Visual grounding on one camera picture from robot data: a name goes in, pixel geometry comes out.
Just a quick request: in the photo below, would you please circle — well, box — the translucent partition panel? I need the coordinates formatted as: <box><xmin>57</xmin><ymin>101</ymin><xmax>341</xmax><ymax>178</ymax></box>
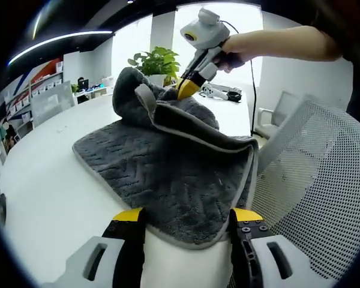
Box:
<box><xmin>29</xmin><ymin>80</ymin><xmax>76</xmax><ymax>127</ymax></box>

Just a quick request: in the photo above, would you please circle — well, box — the shelf with white boxes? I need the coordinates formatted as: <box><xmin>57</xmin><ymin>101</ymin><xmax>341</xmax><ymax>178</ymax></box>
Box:
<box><xmin>1</xmin><ymin>56</ymin><xmax>64</xmax><ymax>133</ymax></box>

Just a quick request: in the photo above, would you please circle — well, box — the grey mesh office chair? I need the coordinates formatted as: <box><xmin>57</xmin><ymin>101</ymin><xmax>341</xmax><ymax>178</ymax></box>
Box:
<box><xmin>251</xmin><ymin>93</ymin><xmax>360</xmax><ymax>281</ymax></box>

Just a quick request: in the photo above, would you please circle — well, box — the white handheld device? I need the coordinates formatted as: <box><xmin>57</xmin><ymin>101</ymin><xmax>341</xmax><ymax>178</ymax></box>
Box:
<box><xmin>202</xmin><ymin>83</ymin><xmax>243</xmax><ymax>102</ymax></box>

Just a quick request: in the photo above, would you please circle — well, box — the green potted plant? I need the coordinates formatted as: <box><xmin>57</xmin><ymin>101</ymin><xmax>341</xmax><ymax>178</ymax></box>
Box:
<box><xmin>127</xmin><ymin>46</ymin><xmax>181</xmax><ymax>88</ymax></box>

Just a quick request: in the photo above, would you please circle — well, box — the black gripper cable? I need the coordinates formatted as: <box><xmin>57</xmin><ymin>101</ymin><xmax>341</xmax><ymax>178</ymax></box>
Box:
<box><xmin>218</xmin><ymin>19</ymin><xmax>259</xmax><ymax>137</ymax></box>

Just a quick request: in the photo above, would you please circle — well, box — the linear ceiling light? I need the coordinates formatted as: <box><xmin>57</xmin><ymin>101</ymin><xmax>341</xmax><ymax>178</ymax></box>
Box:
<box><xmin>7</xmin><ymin>29</ymin><xmax>113</xmax><ymax>66</ymax></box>

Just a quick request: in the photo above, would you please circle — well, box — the grey towel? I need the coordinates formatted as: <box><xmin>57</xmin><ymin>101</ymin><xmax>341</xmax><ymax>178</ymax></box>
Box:
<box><xmin>71</xmin><ymin>66</ymin><xmax>259</xmax><ymax>250</ymax></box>

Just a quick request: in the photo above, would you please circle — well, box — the white office chair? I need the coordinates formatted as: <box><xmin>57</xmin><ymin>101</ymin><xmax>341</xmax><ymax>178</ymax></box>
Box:
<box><xmin>254</xmin><ymin>89</ymin><xmax>307</xmax><ymax>140</ymax></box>

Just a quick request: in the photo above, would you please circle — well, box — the person's right hand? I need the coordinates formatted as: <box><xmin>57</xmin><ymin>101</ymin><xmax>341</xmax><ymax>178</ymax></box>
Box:
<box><xmin>215</xmin><ymin>32</ymin><xmax>253</xmax><ymax>73</ymax></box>

